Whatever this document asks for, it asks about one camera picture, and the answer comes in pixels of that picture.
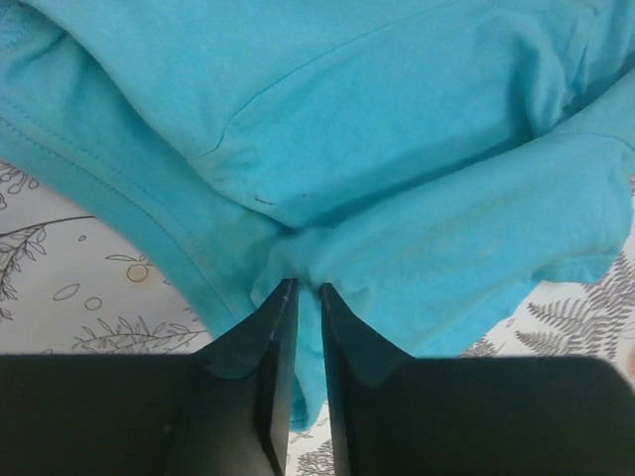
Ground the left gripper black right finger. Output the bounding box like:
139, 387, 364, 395
320, 285, 634, 475

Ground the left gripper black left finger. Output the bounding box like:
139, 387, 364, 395
1, 280, 299, 475

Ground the teal t shirt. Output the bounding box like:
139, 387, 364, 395
1, 1, 634, 431

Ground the floral patterned table mat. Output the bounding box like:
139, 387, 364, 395
0, 158, 635, 476

